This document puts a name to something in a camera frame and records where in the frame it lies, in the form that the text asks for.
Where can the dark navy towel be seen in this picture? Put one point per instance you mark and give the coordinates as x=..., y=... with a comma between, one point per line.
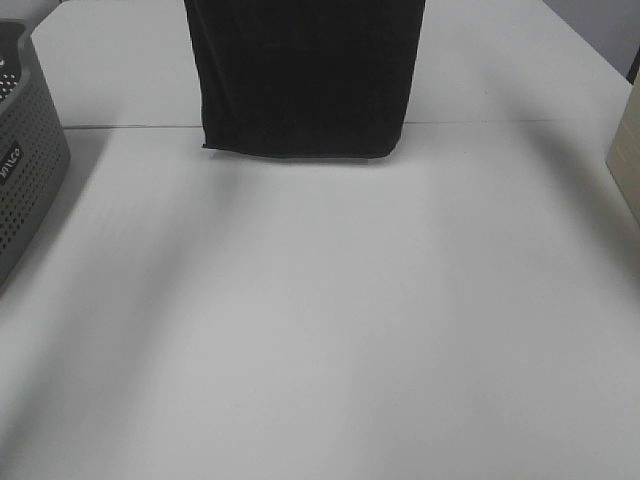
x=304, y=79

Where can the grey perforated plastic basket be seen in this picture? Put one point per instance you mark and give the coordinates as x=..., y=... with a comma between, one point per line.
x=35, y=154

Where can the cream fabric storage bin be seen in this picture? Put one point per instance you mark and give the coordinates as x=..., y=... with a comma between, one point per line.
x=624, y=153

